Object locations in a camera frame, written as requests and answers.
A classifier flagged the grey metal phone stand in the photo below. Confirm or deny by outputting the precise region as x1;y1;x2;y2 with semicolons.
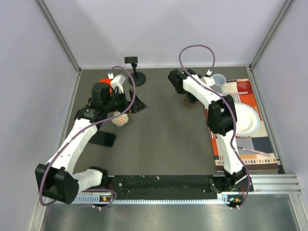
184;93;199;108

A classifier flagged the orange bowl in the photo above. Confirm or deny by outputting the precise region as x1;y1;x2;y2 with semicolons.
98;78;113;95

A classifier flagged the white plate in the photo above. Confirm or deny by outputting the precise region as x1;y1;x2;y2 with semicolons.
234;103;260;137

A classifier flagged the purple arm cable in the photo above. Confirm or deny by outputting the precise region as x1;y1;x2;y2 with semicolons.
178;44;252;209
39;65;137;207

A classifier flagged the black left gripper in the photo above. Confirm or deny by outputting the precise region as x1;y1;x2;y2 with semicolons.
103;88;146;114

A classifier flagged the black camera stand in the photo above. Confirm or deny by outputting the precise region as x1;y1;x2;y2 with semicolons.
124;56;146;86

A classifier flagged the fork with pink handle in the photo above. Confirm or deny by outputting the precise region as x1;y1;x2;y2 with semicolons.
238;146;270;157

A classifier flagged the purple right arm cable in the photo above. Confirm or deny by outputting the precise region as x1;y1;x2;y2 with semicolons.
178;44;252;209

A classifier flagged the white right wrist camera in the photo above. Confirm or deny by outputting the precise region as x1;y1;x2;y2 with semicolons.
201;76;216;87

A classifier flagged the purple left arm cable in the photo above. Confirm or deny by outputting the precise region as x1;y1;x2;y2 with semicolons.
39;65;137;207

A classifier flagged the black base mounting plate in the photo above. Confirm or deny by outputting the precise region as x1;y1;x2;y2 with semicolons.
87;175;248;200

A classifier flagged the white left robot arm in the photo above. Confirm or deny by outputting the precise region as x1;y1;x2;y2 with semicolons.
35;79;145;206

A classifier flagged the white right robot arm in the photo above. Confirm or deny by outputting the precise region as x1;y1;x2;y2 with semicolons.
168;69;252;192

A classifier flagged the light blue ceramic cup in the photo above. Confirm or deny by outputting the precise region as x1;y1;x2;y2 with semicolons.
211;74;226;93

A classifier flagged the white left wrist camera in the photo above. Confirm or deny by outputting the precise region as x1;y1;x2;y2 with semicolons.
109;74;126;93

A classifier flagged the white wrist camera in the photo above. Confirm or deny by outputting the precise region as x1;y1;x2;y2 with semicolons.
201;76;216;87
109;74;126;93

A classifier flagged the grey slotted cable duct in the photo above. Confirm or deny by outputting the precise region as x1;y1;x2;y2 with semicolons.
72;194;244;205

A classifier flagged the black smartphone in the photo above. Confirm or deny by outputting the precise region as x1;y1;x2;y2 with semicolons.
89;131;116;147

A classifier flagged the patterned floral small bowl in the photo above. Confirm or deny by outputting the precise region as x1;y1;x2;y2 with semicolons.
111;111;129;127

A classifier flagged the pink handled spoon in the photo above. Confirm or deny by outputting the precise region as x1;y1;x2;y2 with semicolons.
228;91;249;95

